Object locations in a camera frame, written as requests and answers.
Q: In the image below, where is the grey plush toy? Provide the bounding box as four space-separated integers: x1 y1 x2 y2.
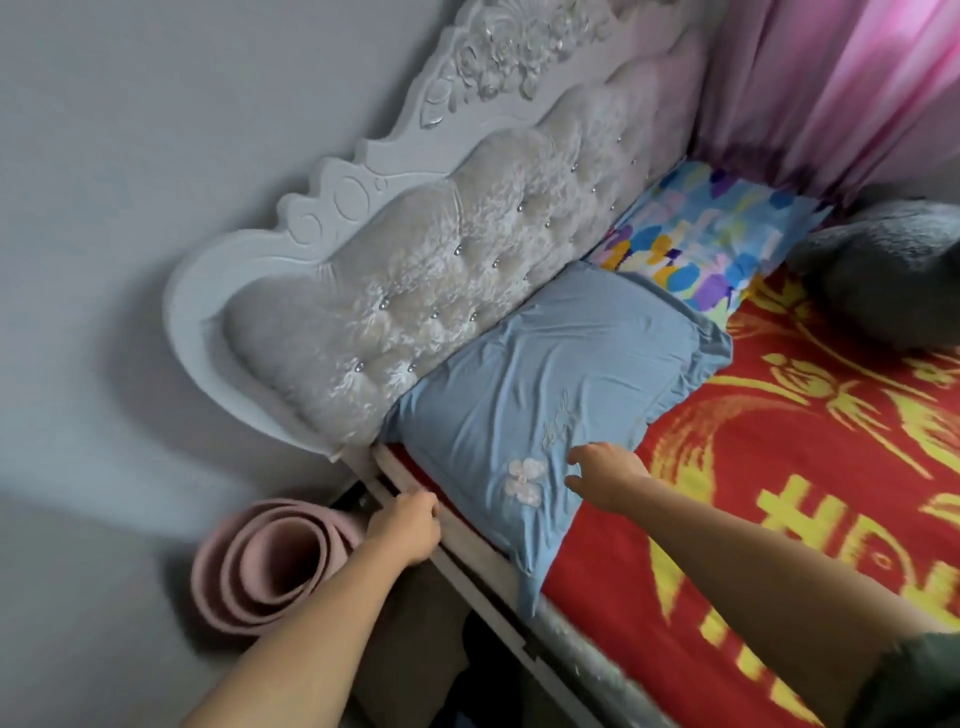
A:
783 198 960 354

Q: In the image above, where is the pink rolled mat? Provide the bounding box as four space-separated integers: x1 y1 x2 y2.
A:
188 497 369 639

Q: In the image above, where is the person's left forearm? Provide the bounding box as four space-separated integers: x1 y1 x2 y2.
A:
179 533 412 728

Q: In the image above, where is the light blue pillow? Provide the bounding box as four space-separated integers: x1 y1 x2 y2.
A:
378 260 735 620

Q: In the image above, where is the colourful patterned pillow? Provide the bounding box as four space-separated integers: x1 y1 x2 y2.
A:
584 159 834 331

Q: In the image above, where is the red floral blanket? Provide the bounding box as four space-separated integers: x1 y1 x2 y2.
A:
389 262 960 728

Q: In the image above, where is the pink curtain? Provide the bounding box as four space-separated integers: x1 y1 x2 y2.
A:
689 0 960 208

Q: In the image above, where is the person's right hand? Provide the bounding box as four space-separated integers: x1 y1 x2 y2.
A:
563 442 652 517

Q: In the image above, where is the white tufted bed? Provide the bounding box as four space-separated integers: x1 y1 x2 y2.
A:
163 0 960 728

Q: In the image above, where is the person's right forearm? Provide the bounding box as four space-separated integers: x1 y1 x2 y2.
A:
611 473 954 728

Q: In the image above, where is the person's left hand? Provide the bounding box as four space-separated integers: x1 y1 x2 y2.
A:
365 489 444 568

